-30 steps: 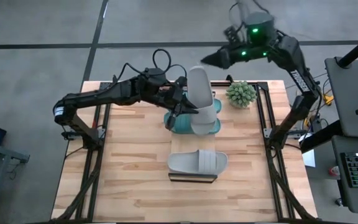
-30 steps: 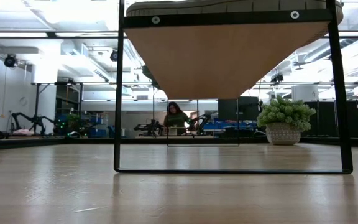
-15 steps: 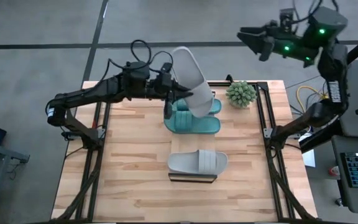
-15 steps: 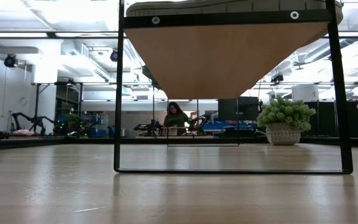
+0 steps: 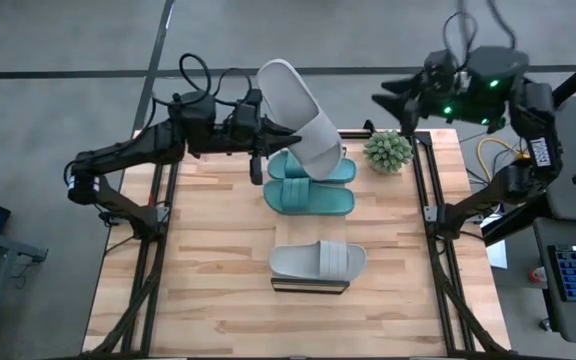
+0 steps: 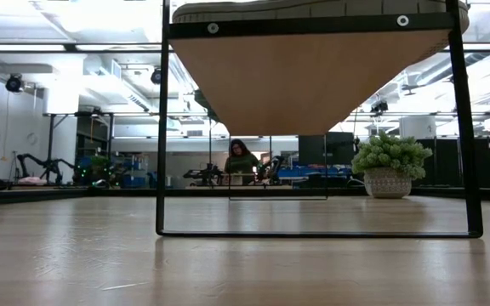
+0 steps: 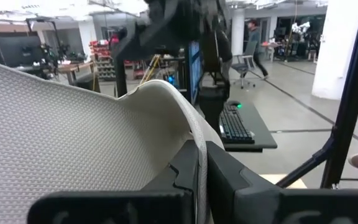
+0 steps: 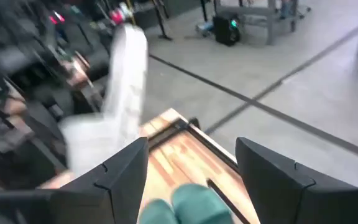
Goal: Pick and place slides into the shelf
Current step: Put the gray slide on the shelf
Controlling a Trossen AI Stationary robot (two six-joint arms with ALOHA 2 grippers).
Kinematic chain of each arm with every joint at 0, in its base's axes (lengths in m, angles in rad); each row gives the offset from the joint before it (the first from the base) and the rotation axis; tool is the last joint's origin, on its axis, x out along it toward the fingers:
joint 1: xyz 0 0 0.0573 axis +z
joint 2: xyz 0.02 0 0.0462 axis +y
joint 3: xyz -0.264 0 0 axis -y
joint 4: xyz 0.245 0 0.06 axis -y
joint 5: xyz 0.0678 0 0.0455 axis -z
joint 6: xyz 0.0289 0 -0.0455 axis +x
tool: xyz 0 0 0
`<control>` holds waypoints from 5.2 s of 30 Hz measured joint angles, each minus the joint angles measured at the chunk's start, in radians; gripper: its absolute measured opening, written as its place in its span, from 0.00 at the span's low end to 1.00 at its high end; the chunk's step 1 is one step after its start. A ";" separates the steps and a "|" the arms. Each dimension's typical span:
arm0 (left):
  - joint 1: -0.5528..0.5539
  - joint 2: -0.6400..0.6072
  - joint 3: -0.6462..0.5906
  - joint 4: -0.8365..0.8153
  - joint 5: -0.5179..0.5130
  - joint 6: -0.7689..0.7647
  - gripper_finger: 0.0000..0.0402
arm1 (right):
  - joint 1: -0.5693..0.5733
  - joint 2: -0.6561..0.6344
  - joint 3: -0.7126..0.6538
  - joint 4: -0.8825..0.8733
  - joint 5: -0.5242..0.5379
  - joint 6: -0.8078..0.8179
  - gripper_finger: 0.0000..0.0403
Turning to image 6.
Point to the grey rubber slide sandal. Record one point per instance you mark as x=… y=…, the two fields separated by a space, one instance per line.
x=313 y=9

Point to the black background robot arm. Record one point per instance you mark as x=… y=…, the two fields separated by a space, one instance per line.
x=272 y=168
x=45 y=163
x=204 y=174

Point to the black-framed wooden shelf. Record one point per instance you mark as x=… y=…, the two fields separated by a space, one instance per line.
x=309 y=85

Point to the seated person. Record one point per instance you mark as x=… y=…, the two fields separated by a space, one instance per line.
x=241 y=163

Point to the blue storage bins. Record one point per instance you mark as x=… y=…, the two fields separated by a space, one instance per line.
x=130 y=170
x=313 y=172

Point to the large black display screen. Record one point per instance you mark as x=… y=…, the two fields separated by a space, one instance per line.
x=326 y=149

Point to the black ceiling spotlight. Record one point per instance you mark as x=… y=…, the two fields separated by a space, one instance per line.
x=379 y=106
x=156 y=76
x=14 y=83

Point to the small green potted plant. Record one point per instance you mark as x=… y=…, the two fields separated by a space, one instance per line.
x=389 y=155

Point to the green-lit background robot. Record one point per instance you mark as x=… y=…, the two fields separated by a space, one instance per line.
x=96 y=174

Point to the white boxy unit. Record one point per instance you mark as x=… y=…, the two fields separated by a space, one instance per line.
x=417 y=126

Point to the black partition panels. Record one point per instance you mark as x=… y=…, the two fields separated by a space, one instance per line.
x=445 y=161

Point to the black metal rig frame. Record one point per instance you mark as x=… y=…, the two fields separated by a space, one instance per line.
x=50 y=144

